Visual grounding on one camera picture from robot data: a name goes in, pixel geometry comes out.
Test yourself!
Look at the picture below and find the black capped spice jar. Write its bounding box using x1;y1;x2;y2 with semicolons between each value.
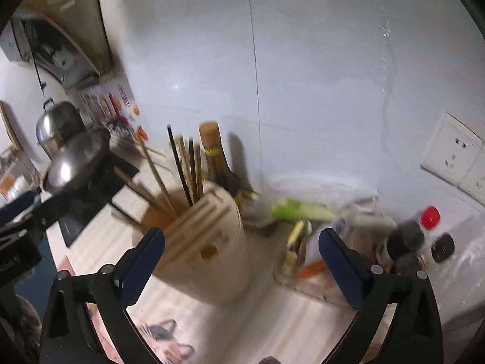
431;233;456;264
386;219;426;263

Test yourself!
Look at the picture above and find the white wall socket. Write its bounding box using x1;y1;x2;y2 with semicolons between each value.
420;111;484;187
458;155;485;198

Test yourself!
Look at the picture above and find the wooden cutting board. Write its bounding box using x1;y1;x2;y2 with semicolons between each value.
0;99;24;153

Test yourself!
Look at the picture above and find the black chopstick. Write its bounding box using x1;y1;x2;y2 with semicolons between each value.
189;140;198;203
167;124;190;206

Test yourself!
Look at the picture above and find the dark sauce bottle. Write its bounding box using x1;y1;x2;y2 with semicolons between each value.
199;120;263;215

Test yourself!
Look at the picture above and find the red capped bottle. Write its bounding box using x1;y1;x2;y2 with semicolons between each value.
420;205;442;233

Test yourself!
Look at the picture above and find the beige utensil holder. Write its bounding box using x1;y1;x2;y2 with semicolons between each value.
131;181;251;305

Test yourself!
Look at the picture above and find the steel wok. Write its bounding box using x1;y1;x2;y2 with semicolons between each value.
43;129;111;195

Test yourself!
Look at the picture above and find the orange packet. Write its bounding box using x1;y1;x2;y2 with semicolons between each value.
299;260;328;280

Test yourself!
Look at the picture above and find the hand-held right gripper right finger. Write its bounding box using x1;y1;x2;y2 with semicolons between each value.
318;227;445;364

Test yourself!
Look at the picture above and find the translucent plastic bag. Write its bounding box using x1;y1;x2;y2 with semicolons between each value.
272;180;380;221

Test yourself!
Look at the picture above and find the clear plastic container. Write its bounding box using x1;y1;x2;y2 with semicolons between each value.
273;218;381;306

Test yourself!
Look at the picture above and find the range hood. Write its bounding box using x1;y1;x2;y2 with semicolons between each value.
0;16;102;91

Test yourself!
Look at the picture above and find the colourful wall sticker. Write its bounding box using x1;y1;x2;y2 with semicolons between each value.
77;83;142;139

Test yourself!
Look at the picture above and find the light bamboo chopstick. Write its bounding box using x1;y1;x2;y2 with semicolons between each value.
137;135;179;215

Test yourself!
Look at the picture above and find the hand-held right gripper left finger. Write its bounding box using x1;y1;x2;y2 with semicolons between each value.
40;227;166;364

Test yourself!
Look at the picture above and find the stainless steel pot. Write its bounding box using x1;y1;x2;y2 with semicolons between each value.
35;99;86;157

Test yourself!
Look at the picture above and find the black induction cooktop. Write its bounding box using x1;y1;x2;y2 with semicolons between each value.
57;151;140;248

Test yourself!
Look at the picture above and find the green leek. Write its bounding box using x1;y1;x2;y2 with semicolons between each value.
270;197;398;233

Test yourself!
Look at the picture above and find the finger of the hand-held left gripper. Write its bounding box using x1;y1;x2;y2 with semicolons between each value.
0;191;42;221
23;196;72;238

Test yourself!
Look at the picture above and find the yellow packet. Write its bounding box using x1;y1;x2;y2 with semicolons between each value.
283;219;309;278

